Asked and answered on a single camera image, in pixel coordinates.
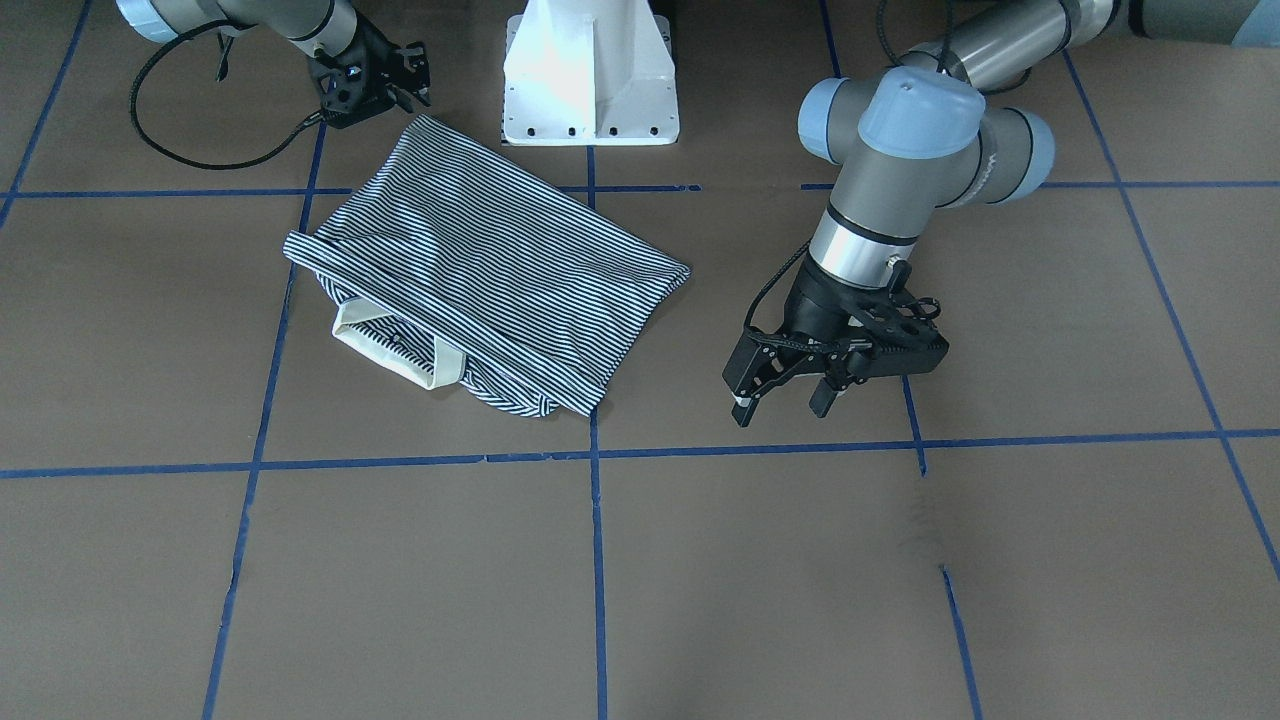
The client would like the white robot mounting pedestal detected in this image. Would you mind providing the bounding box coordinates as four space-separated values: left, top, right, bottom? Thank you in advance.
500 1 681 147

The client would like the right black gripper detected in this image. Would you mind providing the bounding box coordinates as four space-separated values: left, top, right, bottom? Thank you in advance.
308 12 431 129

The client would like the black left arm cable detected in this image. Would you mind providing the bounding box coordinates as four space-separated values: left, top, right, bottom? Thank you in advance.
742 240 813 341

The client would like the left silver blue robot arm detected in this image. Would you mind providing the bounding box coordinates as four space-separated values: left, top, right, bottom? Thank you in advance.
723 1 1277 427

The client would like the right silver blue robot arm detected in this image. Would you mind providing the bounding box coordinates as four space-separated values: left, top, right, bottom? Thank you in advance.
116 1 431 128

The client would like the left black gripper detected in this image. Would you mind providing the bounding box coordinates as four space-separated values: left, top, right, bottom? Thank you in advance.
722 260 950 428

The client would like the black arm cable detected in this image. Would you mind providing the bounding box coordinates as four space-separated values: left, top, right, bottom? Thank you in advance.
128 20 332 170
742 240 813 341

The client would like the blue white striped polo shirt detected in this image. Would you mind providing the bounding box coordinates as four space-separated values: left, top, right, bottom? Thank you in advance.
283 117 691 418

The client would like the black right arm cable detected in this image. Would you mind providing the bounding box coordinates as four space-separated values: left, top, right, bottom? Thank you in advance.
128 20 332 170

